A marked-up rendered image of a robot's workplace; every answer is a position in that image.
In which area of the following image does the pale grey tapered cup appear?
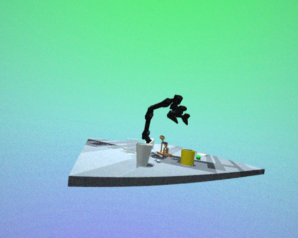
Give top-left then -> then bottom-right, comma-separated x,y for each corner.
136,143 -> 153,166

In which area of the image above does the yellow cup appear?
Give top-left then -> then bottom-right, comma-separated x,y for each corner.
180,149 -> 195,167

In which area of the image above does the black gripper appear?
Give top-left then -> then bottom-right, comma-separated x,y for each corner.
167,107 -> 190,125

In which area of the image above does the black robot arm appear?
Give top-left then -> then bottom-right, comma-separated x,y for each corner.
142,95 -> 187,144

